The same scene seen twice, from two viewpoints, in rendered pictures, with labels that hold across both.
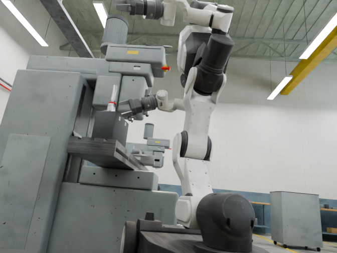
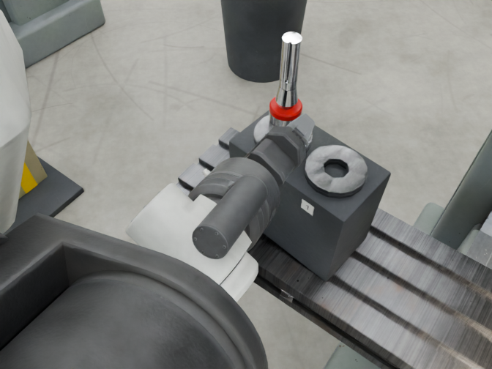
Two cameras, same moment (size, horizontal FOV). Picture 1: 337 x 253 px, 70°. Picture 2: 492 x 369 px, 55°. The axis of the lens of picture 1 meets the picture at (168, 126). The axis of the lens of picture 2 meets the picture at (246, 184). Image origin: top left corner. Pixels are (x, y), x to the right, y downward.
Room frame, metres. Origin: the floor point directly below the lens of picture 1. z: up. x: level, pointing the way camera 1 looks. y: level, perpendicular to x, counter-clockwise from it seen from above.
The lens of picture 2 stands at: (1.54, -0.11, 1.70)
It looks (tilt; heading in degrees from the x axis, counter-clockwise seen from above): 53 degrees down; 122
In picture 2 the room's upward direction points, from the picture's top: straight up
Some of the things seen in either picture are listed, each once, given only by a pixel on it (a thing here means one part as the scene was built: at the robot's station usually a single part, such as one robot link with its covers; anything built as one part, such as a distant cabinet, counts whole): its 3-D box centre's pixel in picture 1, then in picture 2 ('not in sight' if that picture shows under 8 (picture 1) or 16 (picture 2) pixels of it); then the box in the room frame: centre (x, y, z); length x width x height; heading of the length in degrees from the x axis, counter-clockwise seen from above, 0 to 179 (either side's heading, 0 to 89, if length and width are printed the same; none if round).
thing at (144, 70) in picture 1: (132, 75); not in sight; (1.81, 0.34, 1.68); 0.34 x 0.24 x 0.10; 85
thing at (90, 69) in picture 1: (78, 74); not in sight; (1.84, 0.80, 1.66); 0.80 x 0.23 x 0.20; 85
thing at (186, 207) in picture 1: (204, 212); not in sight; (1.03, -0.18, 0.68); 0.21 x 0.20 x 0.13; 12
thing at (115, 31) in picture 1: (114, 36); not in sight; (1.82, 0.55, 2.05); 0.20 x 0.20 x 0.32
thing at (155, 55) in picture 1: (137, 61); not in sight; (1.80, 0.32, 1.81); 0.47 x 0.26 x 0.16; 85
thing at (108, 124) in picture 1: (111, 131); (302, 190); (1.37, 0.33, 1.07); 0.22 x 0.12 x 0.20; 169
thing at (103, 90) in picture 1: (110, 97); not in sight; (1.82, 0.50, 1.47); 0.24 x 0.19 x 0.26; 175
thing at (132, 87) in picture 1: (133, 98); not in sight; (1.80, 0.31, 1.47); 0.21 x 0.19 x 0.32; 175
